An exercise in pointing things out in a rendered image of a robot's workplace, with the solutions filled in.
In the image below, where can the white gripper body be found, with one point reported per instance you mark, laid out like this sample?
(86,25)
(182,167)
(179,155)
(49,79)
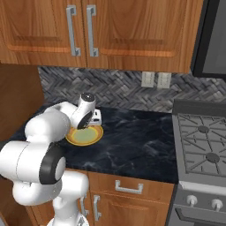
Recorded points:
(99,114)

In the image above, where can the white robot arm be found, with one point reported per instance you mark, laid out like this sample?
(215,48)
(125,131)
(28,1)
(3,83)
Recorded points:
(35,164)

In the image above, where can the yellow plate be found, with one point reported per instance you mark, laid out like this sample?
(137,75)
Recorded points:
(88,137)

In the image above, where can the tall wooden side panel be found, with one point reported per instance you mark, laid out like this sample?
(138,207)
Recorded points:
(17,100)

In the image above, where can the wooden drawer front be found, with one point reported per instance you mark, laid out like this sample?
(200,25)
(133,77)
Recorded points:
(159,191)

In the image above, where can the wooden base cupboard door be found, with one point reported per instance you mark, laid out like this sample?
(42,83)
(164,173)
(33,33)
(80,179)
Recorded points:
(41,216)
(132,213)

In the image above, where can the grey stove with hob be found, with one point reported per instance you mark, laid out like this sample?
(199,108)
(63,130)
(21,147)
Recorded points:
(200,153)

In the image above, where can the white stove knob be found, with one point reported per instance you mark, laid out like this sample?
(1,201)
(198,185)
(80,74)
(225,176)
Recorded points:
(192,200)
(217,205)

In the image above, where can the black microwave oven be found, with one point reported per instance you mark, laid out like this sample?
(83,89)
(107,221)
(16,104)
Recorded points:
(213,38)

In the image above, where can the white wall socket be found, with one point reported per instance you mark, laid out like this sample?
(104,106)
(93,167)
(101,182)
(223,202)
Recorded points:
(147,79)
(164,80)

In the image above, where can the wide wooden wall cupboard door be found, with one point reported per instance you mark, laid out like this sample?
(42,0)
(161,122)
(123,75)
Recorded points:
(138,29)

